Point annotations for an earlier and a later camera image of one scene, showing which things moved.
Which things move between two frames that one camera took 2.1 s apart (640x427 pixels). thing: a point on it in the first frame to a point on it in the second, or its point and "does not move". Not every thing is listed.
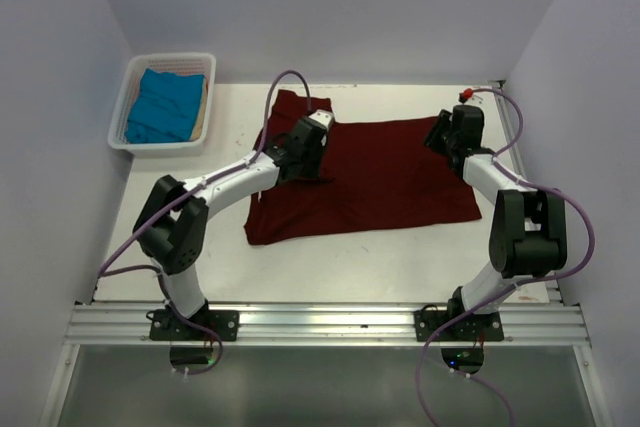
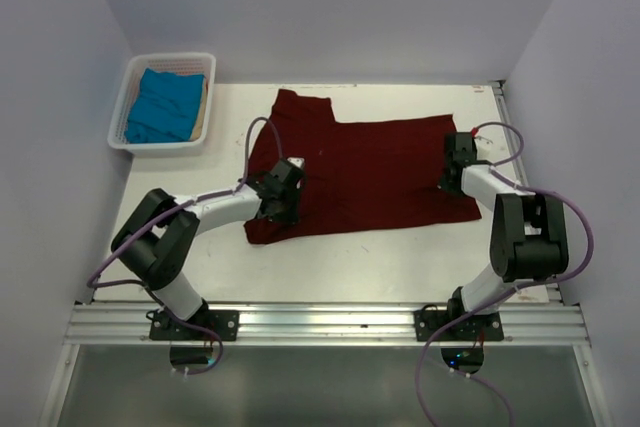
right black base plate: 476,327 does not move
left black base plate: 224,323 does not move
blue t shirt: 166,107 does not move
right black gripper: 432,137 to 445,187
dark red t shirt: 386,174 does not move
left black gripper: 313,172 to 291,216
